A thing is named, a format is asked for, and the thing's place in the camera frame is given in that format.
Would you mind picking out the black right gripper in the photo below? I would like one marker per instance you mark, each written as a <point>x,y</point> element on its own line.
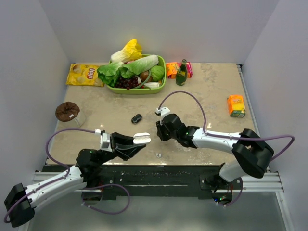
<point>160,128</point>

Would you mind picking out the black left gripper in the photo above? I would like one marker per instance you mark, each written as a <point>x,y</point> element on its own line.
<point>126,149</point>

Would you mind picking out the white earbud charging case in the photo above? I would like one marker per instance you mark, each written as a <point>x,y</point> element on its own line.
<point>142,138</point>

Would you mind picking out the black earbud charging case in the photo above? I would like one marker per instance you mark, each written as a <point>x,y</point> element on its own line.
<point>136,119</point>

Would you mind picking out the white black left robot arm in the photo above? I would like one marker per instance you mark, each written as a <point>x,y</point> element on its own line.
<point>22,201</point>

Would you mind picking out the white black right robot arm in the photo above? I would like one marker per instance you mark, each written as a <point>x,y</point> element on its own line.
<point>251,157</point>

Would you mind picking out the green glass bottle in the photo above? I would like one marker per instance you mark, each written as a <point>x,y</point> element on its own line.
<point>181,75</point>

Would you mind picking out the green plastic basket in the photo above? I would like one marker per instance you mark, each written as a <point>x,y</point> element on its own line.
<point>143,91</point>

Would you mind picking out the round green cabbage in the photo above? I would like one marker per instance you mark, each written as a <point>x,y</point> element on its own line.
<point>157,73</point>

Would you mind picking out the orange pink snack box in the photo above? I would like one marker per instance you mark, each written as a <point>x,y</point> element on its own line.
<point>172,68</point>

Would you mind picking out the brown onion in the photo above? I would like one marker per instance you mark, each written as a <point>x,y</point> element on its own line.
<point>144,75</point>

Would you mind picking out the brown topped beige cup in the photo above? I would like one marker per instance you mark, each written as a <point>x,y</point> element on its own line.
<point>70,115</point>

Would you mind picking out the dark red grapes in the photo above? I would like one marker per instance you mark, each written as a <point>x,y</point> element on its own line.
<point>128,83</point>

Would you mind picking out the orange juice carton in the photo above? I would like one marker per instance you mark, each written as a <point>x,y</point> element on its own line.
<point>236,106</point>

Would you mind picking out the pale romaine lettuce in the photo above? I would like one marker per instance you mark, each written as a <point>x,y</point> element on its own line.
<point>138,66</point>

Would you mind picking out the green lettuce leaf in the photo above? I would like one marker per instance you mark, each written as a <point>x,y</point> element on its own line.
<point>110,73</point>

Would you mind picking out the yellow Lays chips bag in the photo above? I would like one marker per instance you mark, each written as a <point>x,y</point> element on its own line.
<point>83,75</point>

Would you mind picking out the yellow napa cabbage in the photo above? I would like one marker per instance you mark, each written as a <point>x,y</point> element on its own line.
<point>131,51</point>

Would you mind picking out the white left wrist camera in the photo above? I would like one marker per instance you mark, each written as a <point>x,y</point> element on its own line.
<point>105,140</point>

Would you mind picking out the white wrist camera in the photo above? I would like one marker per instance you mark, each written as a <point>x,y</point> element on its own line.
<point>162,112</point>
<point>105,140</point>

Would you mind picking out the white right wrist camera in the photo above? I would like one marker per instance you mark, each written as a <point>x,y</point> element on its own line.
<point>162,112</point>

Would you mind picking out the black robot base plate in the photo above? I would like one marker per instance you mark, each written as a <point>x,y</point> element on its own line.
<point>161,181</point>

